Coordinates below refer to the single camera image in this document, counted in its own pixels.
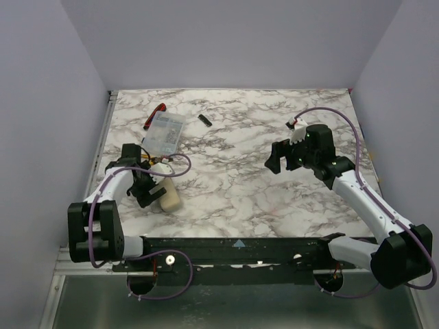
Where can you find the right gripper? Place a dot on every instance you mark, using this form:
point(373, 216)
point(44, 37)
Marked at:
point(285, 155)

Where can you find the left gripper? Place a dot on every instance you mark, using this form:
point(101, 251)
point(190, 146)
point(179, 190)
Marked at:
point(145, 192)

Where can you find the beige umbrella case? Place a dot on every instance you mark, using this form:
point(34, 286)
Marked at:
point(171, 200)

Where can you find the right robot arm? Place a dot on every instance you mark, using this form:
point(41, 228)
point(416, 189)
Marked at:
point(402, 250)

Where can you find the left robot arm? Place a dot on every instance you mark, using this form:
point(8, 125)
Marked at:
point(94, 225)

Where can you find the yellow black pliers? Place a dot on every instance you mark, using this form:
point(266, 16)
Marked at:
point(153, 159)

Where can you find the clear plastic screw box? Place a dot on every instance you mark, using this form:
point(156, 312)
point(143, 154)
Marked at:
point(164, 133)

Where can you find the black chip component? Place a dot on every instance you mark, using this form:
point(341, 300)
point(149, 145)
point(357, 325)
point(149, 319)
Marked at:
point(204, 120)

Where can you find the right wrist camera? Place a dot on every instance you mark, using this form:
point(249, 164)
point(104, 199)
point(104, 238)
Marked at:
point(297, 128)

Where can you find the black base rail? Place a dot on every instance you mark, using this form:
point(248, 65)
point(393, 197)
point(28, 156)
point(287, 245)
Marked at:
point(233, 261)

